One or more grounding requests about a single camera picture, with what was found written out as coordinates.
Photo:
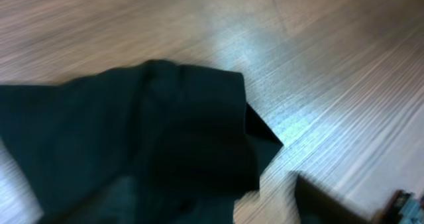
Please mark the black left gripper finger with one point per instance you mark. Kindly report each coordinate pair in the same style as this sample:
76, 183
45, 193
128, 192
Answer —
317, 207

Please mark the black polo shirt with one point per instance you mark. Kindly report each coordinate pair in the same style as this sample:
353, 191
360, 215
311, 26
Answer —
153, 143

